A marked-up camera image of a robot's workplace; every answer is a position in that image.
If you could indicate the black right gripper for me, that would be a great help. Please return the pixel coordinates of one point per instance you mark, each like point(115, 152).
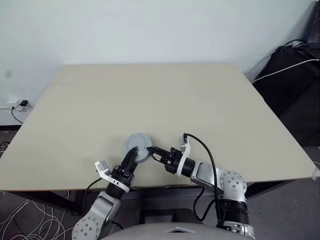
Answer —
point(173, 161)

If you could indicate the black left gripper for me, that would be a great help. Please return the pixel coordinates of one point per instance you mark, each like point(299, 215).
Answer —
point(123, 175)

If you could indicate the grey round motor lid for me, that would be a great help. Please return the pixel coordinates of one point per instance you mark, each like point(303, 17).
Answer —
point(138, 142)

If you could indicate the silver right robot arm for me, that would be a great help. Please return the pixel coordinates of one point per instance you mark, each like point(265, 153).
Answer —
point(230, 182)

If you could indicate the grey robot torso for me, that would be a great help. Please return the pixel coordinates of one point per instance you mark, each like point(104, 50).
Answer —
point(162, 232)

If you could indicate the black power adapter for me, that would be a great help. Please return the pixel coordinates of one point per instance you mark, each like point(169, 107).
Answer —
point(24, 103)

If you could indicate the white power strip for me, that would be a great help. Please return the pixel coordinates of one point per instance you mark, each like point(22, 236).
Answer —
point(10, 101)

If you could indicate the black bag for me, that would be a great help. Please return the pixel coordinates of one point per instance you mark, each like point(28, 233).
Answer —
point(282, 95)

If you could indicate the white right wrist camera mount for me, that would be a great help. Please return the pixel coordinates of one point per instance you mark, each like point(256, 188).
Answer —
point(185, 150)

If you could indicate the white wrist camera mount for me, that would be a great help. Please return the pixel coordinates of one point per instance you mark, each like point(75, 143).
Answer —
point(185, 150)
point(102, 167)

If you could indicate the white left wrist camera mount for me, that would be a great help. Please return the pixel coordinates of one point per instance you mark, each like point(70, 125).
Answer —
point(102, 167)

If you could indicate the black table frame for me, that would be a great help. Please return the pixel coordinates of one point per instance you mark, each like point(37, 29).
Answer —
point(50, 200)

